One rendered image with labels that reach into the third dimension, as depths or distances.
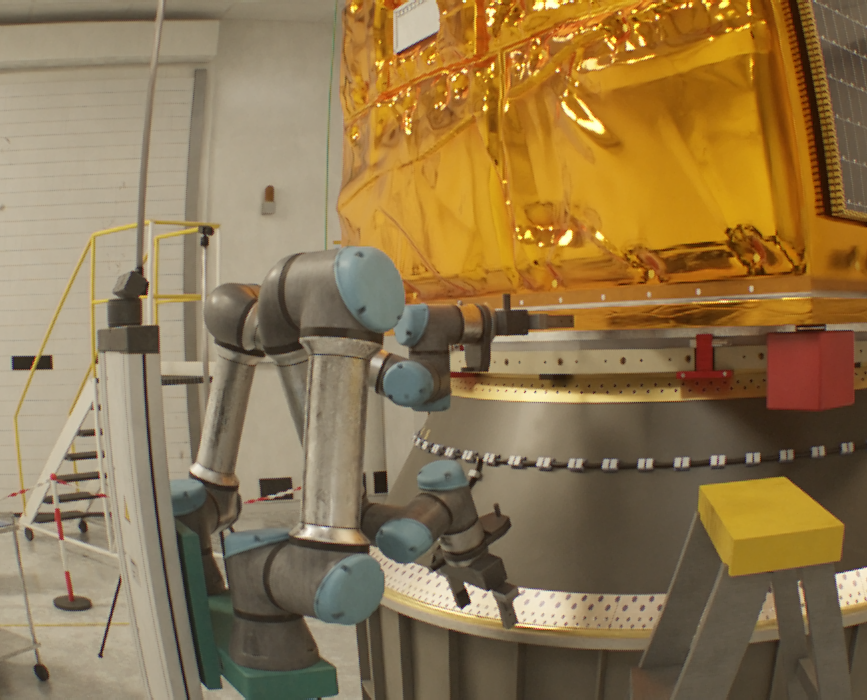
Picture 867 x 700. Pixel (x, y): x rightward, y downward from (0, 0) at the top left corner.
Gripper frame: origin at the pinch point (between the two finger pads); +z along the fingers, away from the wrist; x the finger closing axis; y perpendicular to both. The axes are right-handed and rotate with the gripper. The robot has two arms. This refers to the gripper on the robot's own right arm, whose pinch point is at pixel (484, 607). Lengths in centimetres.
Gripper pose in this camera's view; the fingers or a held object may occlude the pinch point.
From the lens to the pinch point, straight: 175.1
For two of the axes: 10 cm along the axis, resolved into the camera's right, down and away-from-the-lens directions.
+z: 2.7, 9.0, 3.4
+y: -7.5, 4.2, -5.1
